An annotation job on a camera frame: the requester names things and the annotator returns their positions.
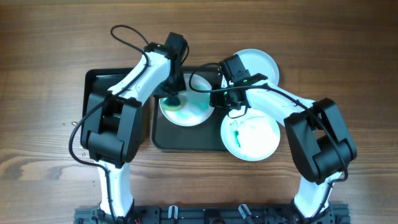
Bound white plate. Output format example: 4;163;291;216
232;49;280;85

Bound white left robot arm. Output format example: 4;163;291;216
77;32;188;223

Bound green and yellow sponge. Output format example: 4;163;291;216
161;96;183;111

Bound white plate cleaned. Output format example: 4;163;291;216
159;73;214;127
220;108;280;161

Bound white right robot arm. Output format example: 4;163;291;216
210;49;357;221

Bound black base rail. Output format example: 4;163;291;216
73;203;351;224

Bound dark grey serving tray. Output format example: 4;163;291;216
150;65;231;152

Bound black water tray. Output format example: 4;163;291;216
82;67;150;144

